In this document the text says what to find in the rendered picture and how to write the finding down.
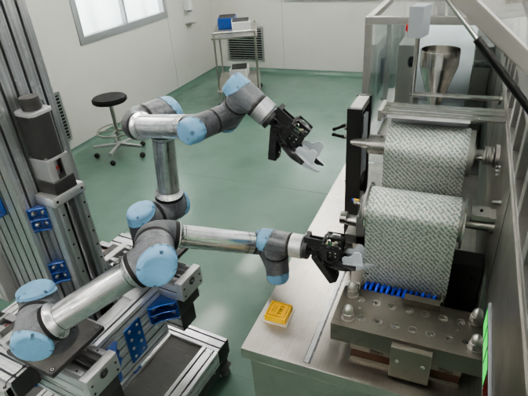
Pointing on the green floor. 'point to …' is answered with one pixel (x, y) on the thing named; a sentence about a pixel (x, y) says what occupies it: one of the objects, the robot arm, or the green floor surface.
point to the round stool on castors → (113, 122)
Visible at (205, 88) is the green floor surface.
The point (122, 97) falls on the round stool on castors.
